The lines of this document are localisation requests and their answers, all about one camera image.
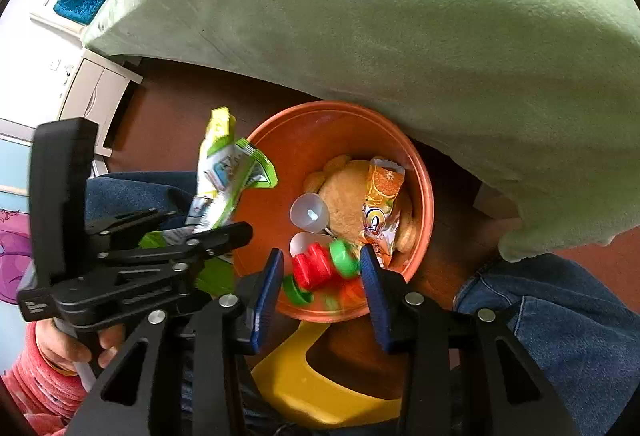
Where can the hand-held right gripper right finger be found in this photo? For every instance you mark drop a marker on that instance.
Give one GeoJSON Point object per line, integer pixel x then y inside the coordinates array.
{"type": "Point", "coordinates": [375, 301]}

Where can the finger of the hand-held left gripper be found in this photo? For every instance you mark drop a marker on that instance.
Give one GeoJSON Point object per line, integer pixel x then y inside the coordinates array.
{"type": "Point", "coordinates": [130, 223]}
{"type": "Point", "coordinates": [200, 248]}

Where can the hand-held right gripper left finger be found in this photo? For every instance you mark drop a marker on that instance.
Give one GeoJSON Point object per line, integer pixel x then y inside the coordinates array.
{"type": "Point", "coordinates": [270, 301]}

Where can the red and green plastic caps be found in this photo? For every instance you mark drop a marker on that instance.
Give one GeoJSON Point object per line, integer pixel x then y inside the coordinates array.
{"type": "Point", "coordinates": [312, 263]}

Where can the green and white snack packet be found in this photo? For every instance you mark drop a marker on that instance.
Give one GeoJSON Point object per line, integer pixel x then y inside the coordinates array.
{"type": "Point", "coordinates": [220, 176]}

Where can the clear plastic cup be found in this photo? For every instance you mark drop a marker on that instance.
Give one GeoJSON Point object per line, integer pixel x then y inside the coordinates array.
{"type": "Point", "coordinates": [309, 213]}
{"type": "Point", "coordinates": [301, 245]}

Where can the orange snack bag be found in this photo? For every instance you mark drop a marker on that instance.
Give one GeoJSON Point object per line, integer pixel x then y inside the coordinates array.
{"type": "Point", "coordinates": [382, 201]}

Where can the orange plastic basin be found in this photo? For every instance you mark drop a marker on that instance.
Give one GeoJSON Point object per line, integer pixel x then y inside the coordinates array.
{"type": "Point", "coordinates": [300, 141]}

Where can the person's left forearm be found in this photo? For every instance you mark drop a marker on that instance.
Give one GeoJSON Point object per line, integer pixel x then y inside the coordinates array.
{"type": "Point", "coordinates": [35, 386]}

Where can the person's left hand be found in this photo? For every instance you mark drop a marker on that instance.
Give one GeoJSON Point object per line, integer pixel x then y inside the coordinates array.
{"type": "Point", "coordinates": [55, 346]}

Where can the person's left leg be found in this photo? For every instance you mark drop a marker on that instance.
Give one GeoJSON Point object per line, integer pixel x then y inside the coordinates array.
{"type": "Point", "coordinates": [130, 191]}

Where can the person's leg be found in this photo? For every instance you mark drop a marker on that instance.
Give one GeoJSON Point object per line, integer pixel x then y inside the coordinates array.
{"type": "Point", "coordinates": [575, 331]}
{"type": "Point", "coordinates": [130, 191]}

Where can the cartoon printed cabinet door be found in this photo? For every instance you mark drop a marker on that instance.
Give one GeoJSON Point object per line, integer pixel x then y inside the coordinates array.
{"type": "Point", "coordinates": [12, 176]}

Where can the yellow plastic stool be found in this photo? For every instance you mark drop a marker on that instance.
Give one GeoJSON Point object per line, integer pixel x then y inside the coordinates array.
{"type": "Point", "coordinates": [300, 391]}

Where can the tan plush toy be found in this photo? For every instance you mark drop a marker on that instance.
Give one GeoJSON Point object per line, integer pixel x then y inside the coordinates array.
{"type": "Point", "coordinates": [345, 201]}

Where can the white nightstand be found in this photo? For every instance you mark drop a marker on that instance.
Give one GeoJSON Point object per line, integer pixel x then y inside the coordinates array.
{"type": "Point", "coordinates": [95, 91]}

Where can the person's right leg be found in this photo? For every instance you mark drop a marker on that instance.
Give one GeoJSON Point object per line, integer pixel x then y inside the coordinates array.
{"type": "Point", "coordinates": [575, 331]}

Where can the green fleece blanket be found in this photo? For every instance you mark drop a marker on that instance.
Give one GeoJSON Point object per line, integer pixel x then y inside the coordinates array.
{"type": "Point", "coordinates": [375, 16]}

